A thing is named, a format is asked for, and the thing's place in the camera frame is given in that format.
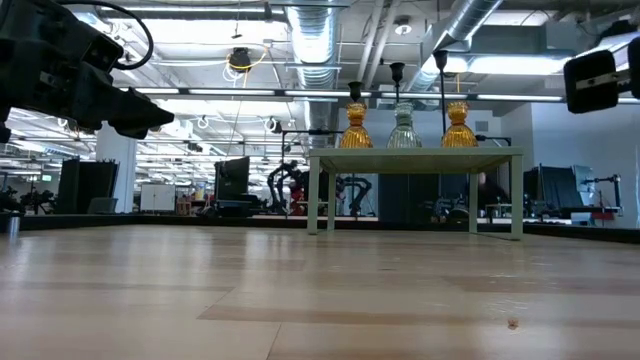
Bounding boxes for silver ribbed ventilation duct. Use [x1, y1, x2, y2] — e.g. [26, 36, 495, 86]
[285, 0, 346, 146]

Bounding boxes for medium black candlestick holder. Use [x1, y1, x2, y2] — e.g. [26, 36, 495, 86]
[389, 61, 407, 105]

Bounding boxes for silver slanted ventilation duct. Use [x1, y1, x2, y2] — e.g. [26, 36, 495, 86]
[405, 0, 504, 94]

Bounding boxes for amber ribbed glass candle holder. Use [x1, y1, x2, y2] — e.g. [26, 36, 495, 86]
[441, 101, 480, 149]
[339, 102, 374, 149]

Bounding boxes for black camera cable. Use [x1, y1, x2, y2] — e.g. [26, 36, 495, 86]
[54, 0, 155, 71]

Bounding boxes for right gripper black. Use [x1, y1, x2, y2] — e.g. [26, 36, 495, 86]
[563, 36, 640, 116]

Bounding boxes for black background bar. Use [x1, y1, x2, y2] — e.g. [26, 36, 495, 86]
[474, 134, 512, 147]

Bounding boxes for black background panel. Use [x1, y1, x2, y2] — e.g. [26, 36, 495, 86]
[523, 166, 584, 211]

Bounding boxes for white column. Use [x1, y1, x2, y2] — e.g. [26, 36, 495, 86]
[95, 122, 138, 215]

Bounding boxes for white cabinet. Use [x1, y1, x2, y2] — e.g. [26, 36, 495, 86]
[139, 183, 177, 213]

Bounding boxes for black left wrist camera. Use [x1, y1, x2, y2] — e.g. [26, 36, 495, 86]
[82, 33, 125, 74]

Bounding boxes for clear ribbed glass candle holder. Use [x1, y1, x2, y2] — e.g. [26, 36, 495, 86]
[387, 102, 423, 149]

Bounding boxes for black background monitor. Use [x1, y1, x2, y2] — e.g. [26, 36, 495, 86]
[214, 156, 251, 202]

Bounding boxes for green perforated metal shelf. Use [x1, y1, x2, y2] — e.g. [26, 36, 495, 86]
[306, 145, 525, 242]

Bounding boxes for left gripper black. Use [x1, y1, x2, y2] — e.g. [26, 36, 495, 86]
[0, 0, 176, 145]

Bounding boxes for ceiling light strip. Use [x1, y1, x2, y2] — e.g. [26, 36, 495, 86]
[112, 87, 566, 103]

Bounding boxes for black cabinets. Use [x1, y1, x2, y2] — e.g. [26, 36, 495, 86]
[56, 158, 120, 215]

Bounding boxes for black ceiling device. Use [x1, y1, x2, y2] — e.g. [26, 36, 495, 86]
[228, 46, 254, 74]

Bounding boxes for black aluminium table frame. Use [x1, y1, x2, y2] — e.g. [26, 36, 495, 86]
[0, 213, 640, 246]

